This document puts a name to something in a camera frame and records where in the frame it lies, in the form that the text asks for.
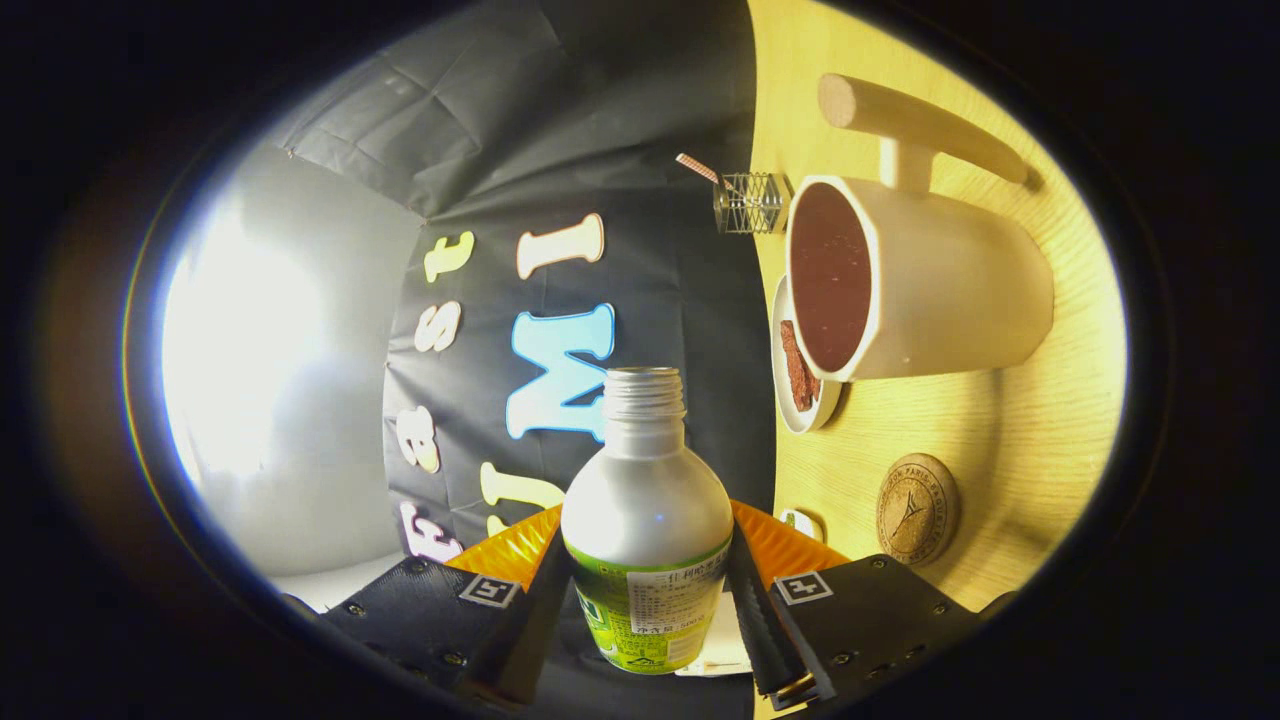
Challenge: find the wire mesh holder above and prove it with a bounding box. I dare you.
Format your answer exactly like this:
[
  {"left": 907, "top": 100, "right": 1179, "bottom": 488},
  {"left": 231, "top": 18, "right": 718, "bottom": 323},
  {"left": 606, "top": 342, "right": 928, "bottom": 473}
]
[{"left": 713, "top": 172, "right": 791, "bottom": 236}]

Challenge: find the white round plate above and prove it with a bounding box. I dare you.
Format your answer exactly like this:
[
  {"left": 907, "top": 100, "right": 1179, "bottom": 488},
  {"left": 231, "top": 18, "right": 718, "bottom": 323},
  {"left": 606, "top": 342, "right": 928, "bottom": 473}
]
[{"left": 771, "top": 275, "right": 844, "bottom": 435}]

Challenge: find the red-brown meat slice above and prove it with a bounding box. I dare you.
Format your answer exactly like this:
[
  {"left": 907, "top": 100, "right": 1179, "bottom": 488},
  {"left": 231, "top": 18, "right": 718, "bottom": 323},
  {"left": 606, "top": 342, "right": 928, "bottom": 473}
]
[{"left": 780, "top": 320, "right": 821, "bottom": 413}]

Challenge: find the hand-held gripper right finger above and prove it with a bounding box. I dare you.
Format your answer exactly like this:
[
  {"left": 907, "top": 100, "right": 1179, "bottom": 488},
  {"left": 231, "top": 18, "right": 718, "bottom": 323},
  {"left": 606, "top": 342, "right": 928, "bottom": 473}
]
[{"left": 725, "top": 500, "right": 986, "bottom": 711}]

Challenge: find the wooden table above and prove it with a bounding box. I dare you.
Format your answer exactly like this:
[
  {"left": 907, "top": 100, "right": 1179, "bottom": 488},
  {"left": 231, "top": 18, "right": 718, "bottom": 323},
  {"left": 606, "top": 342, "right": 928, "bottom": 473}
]
[{"left": 745, "top": 0, "right": 1129, "bottom": 720}]

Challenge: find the black backdrop cloth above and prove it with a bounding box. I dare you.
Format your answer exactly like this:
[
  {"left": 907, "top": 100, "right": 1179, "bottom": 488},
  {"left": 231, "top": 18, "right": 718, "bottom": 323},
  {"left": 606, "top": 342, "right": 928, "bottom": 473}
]
[{"left": 270, "top": 0, "right": 781, "bottom": 720}]

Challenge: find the white cup with wooden handle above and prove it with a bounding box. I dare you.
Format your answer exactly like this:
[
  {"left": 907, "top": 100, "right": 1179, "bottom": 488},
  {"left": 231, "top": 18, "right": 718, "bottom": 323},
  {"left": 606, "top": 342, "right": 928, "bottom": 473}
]
[{"left": 786, "top": 72, "right": 1055, "bottom": 383}]

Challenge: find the round cork coaster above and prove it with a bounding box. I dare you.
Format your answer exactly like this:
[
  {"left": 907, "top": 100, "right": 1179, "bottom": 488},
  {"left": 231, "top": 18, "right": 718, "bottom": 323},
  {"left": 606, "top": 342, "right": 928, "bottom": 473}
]
[{"left": 877, "top": 453, "right": 961, "bottom": 567}]

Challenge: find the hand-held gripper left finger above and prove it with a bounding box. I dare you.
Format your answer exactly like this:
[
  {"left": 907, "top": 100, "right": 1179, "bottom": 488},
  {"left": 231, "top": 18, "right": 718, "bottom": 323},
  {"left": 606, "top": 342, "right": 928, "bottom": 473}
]
[{"left": 320, "top": 503, "right": 573, "bottom": 706}]

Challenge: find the silver bottle with green label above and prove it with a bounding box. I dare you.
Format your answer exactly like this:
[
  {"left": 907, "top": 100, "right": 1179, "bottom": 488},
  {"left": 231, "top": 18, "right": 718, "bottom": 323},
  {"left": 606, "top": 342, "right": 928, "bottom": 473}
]
[{"left": 560, "top": 366, "right": 735, "bottom": 676}]

